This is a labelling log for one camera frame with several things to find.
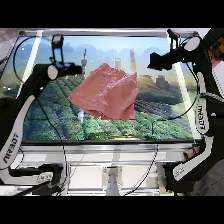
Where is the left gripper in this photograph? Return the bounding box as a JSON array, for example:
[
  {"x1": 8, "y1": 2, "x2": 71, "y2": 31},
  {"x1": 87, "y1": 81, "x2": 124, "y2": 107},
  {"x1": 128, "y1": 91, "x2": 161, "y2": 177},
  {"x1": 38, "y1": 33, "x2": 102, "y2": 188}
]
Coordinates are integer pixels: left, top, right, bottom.
[{"x1": 57, "y1": 62, "x2": 84, "y2": 79}]

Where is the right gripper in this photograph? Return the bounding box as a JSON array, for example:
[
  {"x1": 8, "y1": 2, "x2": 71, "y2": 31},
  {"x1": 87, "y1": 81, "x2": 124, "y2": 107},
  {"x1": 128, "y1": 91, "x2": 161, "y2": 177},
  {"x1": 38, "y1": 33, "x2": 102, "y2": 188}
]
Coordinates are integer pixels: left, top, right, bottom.
[{"x1": 147, "y1": 49, "x2": 178, "y2": 72}]

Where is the red garment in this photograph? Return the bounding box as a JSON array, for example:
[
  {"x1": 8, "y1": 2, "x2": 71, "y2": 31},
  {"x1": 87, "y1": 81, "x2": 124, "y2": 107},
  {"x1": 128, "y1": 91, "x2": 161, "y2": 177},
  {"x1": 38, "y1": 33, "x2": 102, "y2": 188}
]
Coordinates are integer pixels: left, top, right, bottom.
[{"x1": 67, "y1": 62, "x2": 139, "y2": 121}]

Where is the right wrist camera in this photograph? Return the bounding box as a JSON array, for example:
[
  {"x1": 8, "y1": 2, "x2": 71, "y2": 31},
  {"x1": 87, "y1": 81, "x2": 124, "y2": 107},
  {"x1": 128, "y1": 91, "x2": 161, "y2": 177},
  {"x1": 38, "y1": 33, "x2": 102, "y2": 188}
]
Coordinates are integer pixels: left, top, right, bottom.
[{"x1": 166, "y1": 28, "x2": 183, "y2": 52}]

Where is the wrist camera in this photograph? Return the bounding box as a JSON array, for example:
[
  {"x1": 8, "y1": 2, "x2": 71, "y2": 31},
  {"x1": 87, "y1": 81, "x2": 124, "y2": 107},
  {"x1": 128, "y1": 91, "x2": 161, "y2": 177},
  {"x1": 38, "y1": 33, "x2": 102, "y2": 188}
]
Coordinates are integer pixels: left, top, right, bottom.
[
  {"x1": 49, "y1": 33, "x2": 65, "y2": 65},
  {"x1": 166, "y1": 28, "x2": 183, "y2": 52}
]

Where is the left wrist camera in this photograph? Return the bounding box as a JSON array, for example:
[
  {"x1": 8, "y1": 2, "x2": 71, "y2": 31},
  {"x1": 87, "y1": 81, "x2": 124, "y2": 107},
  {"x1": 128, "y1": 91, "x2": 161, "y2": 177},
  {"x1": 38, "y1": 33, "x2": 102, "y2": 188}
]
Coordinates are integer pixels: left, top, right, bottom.
[{"x1": 49, "y1": 33, "x2": 65, "y2": 65}]

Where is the black cable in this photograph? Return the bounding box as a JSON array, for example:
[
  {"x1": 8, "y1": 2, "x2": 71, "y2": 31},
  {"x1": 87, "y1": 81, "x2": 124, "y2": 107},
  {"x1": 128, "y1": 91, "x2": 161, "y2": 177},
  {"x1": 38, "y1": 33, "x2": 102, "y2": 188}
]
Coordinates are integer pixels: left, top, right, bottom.
[
  {"x1": 34, "y1": 98, "x2": 69, "y2": 196},
  {"x1": 12, "y1": 35, "x2": 54, "y2": 84},
  {"x1": 123, "y1": 63, "x2": 200, "y2": 196}
]

